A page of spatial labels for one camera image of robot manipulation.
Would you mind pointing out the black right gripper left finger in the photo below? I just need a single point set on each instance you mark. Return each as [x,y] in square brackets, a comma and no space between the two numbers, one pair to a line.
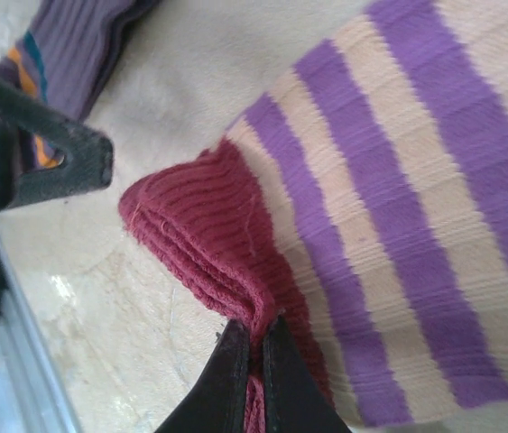
[222,388]

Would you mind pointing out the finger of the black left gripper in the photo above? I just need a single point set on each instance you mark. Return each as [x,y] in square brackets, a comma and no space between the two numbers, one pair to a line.
[86,153]

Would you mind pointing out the red item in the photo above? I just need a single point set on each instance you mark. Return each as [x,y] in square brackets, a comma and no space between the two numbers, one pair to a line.
[371,180]

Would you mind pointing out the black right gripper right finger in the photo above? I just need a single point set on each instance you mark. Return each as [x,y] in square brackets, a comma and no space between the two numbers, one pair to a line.
[289,388]

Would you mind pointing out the dark purple sock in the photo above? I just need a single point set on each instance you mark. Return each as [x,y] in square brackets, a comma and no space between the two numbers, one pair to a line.
[77,49]

